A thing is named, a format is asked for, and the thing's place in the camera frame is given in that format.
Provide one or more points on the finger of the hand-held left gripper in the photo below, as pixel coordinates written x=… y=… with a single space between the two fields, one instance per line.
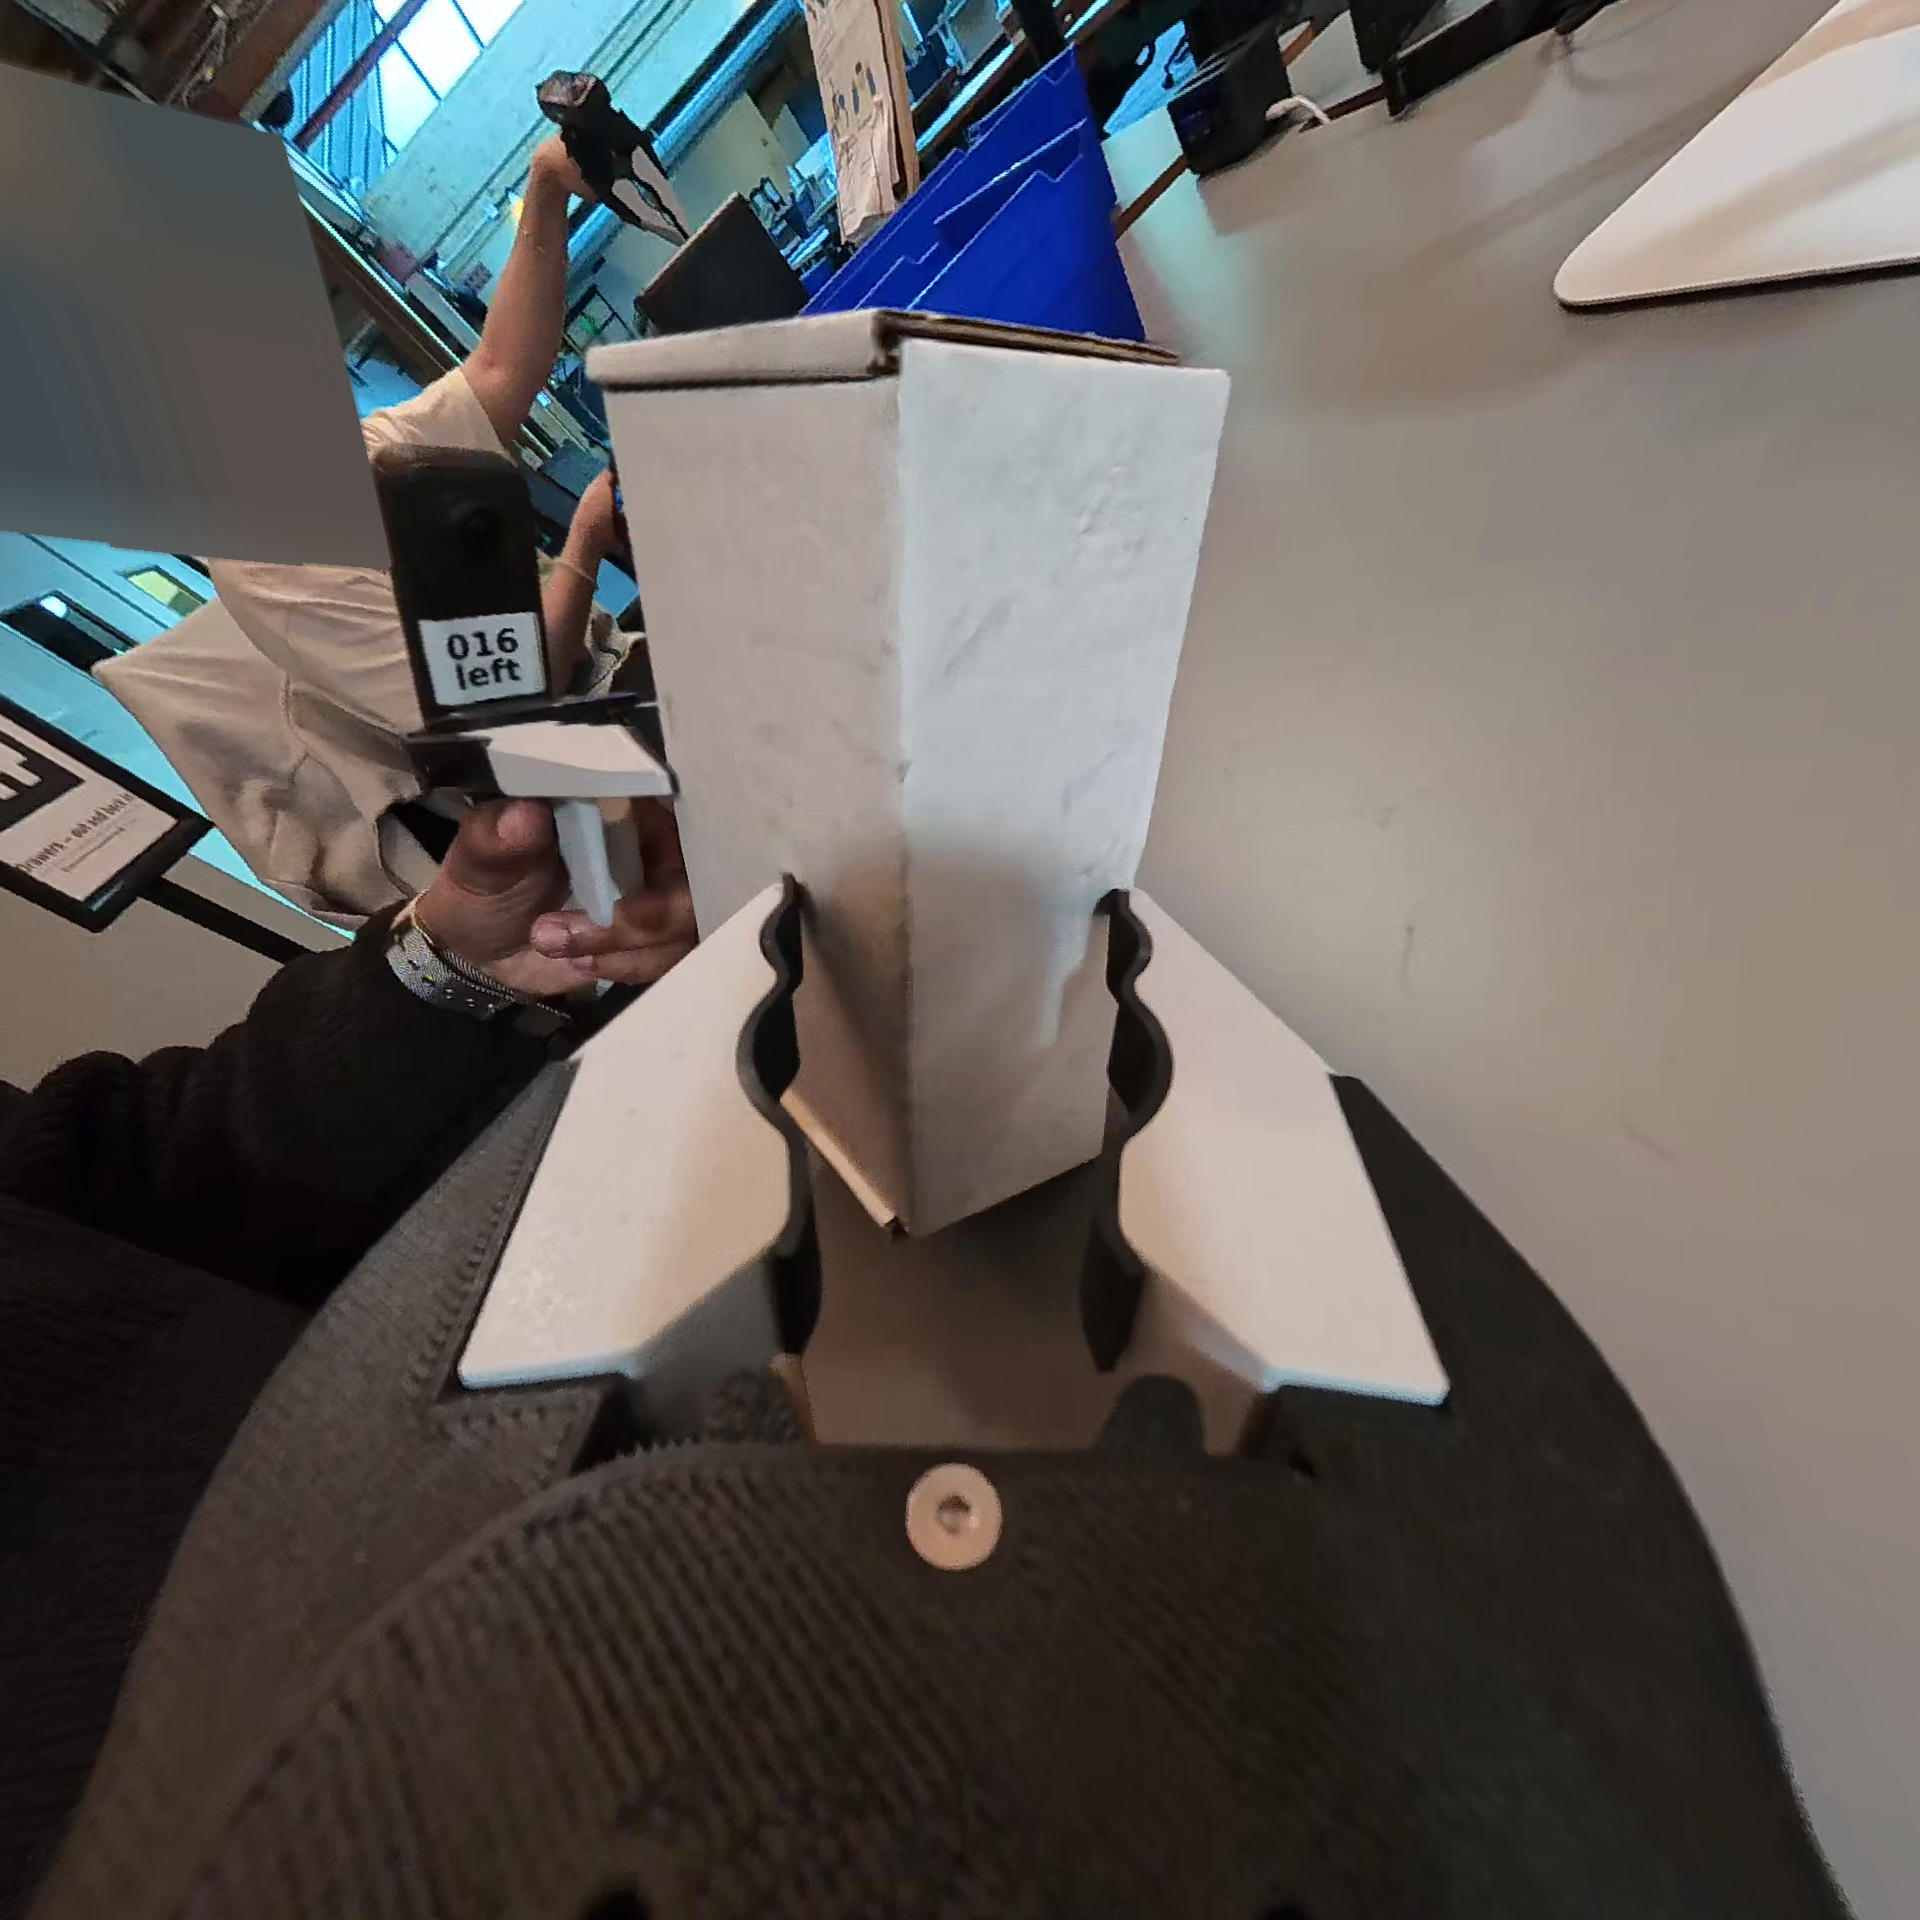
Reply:
x=585 y=763

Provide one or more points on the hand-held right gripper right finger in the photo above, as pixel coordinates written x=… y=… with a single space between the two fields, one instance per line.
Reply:
x=1274 y=1230

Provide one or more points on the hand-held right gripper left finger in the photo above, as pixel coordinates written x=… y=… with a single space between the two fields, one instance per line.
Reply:
x=630 y=1230

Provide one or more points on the white cardboard mailer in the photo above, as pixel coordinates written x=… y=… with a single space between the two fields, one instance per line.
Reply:
x=931 y=631

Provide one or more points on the blue plastic bin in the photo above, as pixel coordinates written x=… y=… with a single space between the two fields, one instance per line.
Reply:
x=1035 y=255

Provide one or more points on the person's left forearm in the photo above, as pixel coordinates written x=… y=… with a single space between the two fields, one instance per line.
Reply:
x=181 y=1141

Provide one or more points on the grey desk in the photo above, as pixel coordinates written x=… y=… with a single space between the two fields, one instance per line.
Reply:
x=1500 y=675

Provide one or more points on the person's left hand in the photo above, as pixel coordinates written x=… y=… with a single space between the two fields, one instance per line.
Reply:
x=503 y=885

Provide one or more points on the silver wristwatch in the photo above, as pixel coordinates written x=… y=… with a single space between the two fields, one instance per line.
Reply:
x=450 y=983

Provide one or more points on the black background monitor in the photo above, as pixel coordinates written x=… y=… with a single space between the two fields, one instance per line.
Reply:
x=720 y=279

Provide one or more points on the black framed floor sign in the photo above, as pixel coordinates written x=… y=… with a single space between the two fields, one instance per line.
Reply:
x=61 y=841

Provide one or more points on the background instruction board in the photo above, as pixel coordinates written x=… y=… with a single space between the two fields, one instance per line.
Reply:
x=863 y=134

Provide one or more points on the black power adapter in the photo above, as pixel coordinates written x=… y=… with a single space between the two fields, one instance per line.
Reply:
x=1230 y=105

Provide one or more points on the flat black power brick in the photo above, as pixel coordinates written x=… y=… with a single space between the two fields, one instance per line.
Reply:
x=1470 y=53

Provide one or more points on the white tablet stand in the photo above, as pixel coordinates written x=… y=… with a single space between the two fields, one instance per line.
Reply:
x=1771 y=194

